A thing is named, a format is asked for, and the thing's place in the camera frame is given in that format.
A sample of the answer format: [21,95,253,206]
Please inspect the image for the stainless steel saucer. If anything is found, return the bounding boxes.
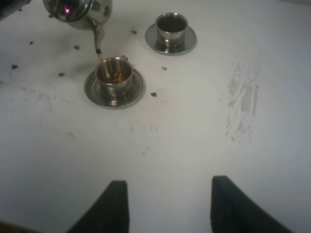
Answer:
[145,24,197,56]
[84,69,146,109]

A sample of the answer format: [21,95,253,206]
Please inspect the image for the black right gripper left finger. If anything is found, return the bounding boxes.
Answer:
[68,180,130,233]

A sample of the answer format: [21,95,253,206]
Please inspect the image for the far stainless steel teacup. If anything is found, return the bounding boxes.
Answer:
[155,12,188,47]

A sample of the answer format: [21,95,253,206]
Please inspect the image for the near stainless steel teacup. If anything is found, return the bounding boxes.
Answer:
[94,56,134,97]

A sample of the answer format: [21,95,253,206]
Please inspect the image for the near stainless steel saucer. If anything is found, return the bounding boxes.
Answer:
[84,69,146,109]

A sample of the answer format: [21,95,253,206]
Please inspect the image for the stainless steel teapot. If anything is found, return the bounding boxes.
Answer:
[43,0,112,54]

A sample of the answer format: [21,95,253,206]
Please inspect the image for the stainless steel teacup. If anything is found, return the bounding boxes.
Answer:
[155,12,188,47]
[94,56,134,97]

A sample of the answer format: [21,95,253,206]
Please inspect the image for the far stainless steel saucer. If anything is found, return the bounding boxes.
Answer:
[145,24,197,56]

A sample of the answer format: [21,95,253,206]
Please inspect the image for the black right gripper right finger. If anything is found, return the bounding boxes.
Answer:
[210,176,291,233]

